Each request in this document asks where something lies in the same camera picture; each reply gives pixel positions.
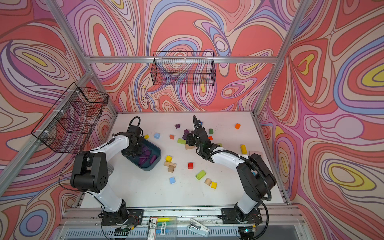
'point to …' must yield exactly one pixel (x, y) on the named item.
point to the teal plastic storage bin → (156, 155)
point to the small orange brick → (171, 136)
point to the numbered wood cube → (171, 168)
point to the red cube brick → (190, 165)
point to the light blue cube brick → (157, 135)
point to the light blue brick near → (172, 180)
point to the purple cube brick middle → (186, 131)
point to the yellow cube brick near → (214, 185)
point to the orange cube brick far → (237, 126)
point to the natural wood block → (188, 147)
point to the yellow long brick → (244, 149)
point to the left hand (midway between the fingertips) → (138, 153)
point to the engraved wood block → (167, 164)
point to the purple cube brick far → (177, 126)
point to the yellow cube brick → (168, 158)
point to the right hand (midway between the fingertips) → (191, 136)
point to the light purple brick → (144, 148)
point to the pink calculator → (256, 152)
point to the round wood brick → (208, 181)
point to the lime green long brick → (181, 141)
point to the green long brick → (200, 175)
